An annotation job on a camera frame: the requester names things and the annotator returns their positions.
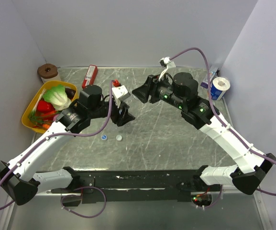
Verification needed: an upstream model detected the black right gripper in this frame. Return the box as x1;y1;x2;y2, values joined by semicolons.
131;72;185;110

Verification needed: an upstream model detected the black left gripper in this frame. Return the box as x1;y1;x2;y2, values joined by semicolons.
89;96;135;126

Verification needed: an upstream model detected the white upturned bottle cap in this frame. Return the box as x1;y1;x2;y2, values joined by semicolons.
116;135;122;141

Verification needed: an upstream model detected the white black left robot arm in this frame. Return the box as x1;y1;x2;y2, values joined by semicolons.
0;81;135;206

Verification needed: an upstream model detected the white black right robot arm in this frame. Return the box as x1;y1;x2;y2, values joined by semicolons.
132;72;273;195

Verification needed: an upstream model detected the red flat box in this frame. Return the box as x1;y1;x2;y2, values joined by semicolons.
81;65;98;89

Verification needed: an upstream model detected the dark purple toy eggplant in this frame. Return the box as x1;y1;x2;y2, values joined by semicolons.
65;88;76;100

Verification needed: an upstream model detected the white green toy cabbage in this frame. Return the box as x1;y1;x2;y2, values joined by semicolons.
43;84;71;111

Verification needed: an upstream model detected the wrapped toilet paper roll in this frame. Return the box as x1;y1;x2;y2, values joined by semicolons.
210;77;231;101

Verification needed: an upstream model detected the orange toy carrot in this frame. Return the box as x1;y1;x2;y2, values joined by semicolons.
33;123;51;130

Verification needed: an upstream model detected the red toy pepper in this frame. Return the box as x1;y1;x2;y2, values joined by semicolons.
36;100;55;114

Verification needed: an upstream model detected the brown lid white canister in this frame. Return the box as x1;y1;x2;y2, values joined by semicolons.
37;63;61;83

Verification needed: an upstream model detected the yellow plastic basket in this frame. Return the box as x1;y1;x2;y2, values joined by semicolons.
21;80;78;134

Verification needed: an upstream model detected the silver white left wrist camera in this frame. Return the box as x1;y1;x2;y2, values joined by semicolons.
112;85;131;108

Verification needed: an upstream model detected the red cable connector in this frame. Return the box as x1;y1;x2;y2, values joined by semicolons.
113;80;121;87

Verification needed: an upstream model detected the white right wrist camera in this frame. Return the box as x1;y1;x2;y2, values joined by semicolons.
158;57;176;81

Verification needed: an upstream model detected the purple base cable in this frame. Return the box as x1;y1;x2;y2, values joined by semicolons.
60;186;107;219

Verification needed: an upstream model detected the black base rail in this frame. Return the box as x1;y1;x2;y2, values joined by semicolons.
41;169;222;204

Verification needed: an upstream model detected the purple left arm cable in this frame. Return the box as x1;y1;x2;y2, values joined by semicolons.
0;80;118;211

